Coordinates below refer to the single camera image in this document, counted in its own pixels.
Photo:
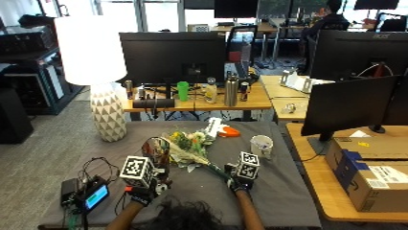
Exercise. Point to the clear bottle with yellow label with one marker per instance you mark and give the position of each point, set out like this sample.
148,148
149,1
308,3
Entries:
211,92

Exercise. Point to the black computer monitor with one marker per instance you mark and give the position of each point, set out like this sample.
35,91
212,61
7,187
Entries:
349,102
236,8
353,54
377,4
171,57

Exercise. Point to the small shiny metal object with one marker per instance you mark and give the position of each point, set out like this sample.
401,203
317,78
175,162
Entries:
289,108

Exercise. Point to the person's right hand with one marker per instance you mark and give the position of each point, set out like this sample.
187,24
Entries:
242,184

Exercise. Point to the stainless steel bottle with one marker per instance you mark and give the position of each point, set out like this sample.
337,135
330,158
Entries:
232,91

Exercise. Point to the glove marker cube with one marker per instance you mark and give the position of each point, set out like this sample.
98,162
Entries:
248,166
136,171

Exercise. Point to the left glove marker cube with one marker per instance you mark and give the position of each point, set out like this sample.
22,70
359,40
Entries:
136,171

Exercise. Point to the black office chair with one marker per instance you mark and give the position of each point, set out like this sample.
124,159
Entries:
241,43

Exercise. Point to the person's left hand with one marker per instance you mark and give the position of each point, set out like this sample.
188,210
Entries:
143,195

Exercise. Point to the black equipment cabinet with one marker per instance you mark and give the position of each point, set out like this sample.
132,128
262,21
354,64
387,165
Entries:
30,73

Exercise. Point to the wooden desk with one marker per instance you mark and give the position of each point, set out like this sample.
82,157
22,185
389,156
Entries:
256,102
281,92
314,179

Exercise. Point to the white lamp with patterned base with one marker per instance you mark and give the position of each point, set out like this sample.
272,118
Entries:
91,54

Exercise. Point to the right glove marker cube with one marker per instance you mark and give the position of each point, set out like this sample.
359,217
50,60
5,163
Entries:
248,166

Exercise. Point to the black power adapter box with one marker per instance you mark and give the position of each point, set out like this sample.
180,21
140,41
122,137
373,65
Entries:
70,191

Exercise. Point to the black speaker bar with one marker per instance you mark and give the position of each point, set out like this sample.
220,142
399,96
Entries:
153,103

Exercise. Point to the green plastic cup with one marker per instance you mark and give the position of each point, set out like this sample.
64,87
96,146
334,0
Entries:
183,92

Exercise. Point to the dark drink can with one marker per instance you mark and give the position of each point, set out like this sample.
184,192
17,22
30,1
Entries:
129,90

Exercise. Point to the white paper packet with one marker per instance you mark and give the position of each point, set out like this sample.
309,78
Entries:
213,125

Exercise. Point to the clear glass vase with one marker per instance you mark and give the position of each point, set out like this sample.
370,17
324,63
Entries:
156,155

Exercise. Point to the grey table cloth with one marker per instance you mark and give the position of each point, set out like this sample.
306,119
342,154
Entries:
272,191

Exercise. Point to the black floor box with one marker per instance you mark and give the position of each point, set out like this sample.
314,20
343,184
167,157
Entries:
13,116

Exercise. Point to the cardboard box with labels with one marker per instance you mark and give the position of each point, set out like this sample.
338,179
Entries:
374,179

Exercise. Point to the white folded holder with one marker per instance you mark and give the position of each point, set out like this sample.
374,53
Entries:
300,82

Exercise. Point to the black device with blue screen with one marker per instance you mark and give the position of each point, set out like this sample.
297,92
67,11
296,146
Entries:
96,196

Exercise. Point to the flower bouquet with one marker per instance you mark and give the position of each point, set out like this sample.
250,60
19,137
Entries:
189,148

